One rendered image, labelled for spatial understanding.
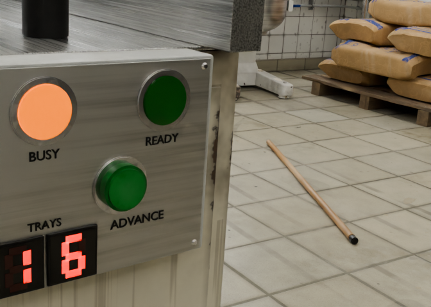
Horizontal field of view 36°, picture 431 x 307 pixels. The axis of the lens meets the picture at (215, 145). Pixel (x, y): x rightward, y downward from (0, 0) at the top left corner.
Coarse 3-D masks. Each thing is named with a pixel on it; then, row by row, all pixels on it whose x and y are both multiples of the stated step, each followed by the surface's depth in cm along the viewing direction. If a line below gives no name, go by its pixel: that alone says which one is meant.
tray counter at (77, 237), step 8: (72, 240) 41; (80, 240) 41; (64, 248) 40; (80, 248) 41; (72, 256) 41; (80, 256) 41; (64, 264) 41; (80, 264) 41; (64, 272) 41; (72, 272) 41; (80, 272) 42
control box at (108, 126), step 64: (0, 64) 36; (64, 64) 38; (128, 64) 40; (192, 64) 43; (0, 128) 36; (128, 128) 41; (192, 128) 44; (0, 192) 37; (64, 192) 40; (192, 192) 46; (0, 256) 38; (64, 256) 41; (128, 256) 44
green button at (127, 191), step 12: (120, 168) 41; (132, 168) 41; (108, 180) 41; (120, 180) 41; (132, 180) 41; (144, 180) 42; (108, 192) 41; (120, 192) 41; (132, 192) 42; (144, 192) 42; (108, 204) 41; (120, 204) 41; (132, 204) 42
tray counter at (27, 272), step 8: (16, 248) 38; (24, 248) 39; (8, 256) 38; (24, 256) 39; (8, 264) 38; (24, 264) 39; (16, 272) 39; (24, 272) 39; (8, 280) 39; (24, 280) 39; (16, 288) 39; (24, 288) 40
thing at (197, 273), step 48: (0, 0) 72; (48, 0) 45; (0, 48) 40; (48, 48) 42; (96, 48) 43; (144, 48) 44; (192, 48) 47; (48, 288) 44; (96, 288) 47; (144, 288) 49; (192, 288) 52
